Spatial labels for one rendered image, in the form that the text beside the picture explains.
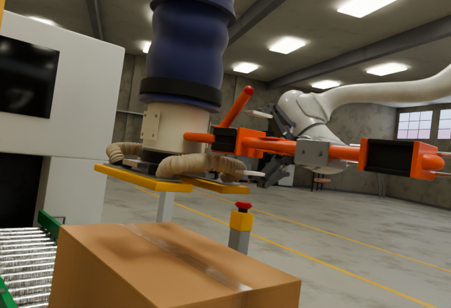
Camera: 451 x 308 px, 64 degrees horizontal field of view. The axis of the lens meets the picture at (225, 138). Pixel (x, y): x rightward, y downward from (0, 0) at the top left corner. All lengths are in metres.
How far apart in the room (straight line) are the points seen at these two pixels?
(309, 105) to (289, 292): 0.51
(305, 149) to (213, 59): 0.41
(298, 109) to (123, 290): 0.66
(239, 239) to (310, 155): 0.89
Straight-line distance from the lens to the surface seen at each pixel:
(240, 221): 1.46
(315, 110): 1.07
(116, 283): 0.85
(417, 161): 0.55
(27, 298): 1.77
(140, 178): 0.84
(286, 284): 0.92
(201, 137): 0.85
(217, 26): 0.96
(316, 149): 0.63
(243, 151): 0.75
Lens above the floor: 1.23
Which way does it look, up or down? 2 degrees up
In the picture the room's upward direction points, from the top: 8 degrees clockwise
